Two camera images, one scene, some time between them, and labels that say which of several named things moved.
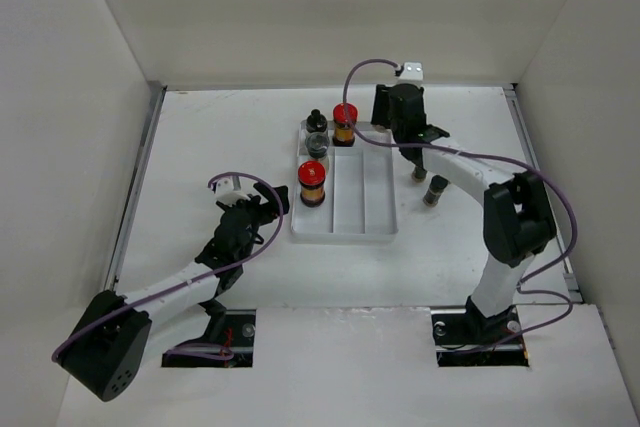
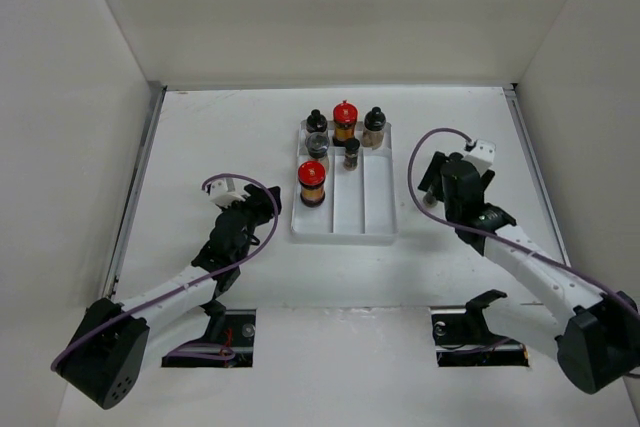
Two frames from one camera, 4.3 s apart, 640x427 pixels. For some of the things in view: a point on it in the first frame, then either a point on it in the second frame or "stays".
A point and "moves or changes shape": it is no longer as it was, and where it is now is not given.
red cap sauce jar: [311, 176] stays
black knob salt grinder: [316, 123] stays
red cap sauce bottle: [344, 131] stays
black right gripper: [382, 105] → [433, 170]
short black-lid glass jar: [317, 144] stays
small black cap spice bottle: [436, 187] moves or changes shape
